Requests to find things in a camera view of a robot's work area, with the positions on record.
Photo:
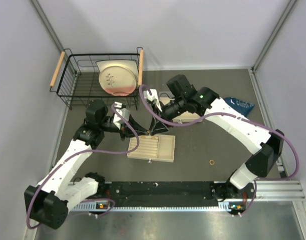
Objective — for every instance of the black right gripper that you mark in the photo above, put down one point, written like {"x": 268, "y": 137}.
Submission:
{"x": 159, "y": 127}

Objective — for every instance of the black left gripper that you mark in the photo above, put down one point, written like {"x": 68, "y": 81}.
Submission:
{"x": 139, "y": 130}

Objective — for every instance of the beige ring slot tray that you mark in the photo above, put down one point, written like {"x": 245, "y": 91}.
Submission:
{"x": 155, "y": 148}

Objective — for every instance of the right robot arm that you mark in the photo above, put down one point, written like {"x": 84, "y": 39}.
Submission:
{"x": 264, "y": 145}

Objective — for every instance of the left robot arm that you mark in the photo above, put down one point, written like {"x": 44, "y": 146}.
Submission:
{"x": 50, "y": 201}

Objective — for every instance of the round pink white plate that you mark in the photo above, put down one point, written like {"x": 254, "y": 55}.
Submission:
{"x": 117, "y": 80}

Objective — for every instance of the square white plate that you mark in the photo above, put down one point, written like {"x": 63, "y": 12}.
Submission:
{"x": 129, "y": 64}

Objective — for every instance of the blue leaf shaped dish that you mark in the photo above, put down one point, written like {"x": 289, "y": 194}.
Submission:
{"x": 242, "y": 107}

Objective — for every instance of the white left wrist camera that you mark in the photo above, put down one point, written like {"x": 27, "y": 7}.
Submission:
{"x": 123, "y": 112}

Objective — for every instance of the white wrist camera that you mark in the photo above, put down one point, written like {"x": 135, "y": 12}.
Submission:
{"x": 123, "y": 112}
{"x": 153, "y": 98}

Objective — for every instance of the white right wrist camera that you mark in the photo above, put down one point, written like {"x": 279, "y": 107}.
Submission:
{"x": 153, "y": 98}

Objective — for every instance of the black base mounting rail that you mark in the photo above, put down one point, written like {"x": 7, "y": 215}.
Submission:
{"x": 169, "y": 194}

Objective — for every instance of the black wire dish rack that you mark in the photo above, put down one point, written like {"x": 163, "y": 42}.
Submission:
{"x": 76, "y": 78}

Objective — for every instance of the aluminium frame rail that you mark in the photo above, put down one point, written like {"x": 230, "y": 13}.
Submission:
{"x": 256, "y": 191}

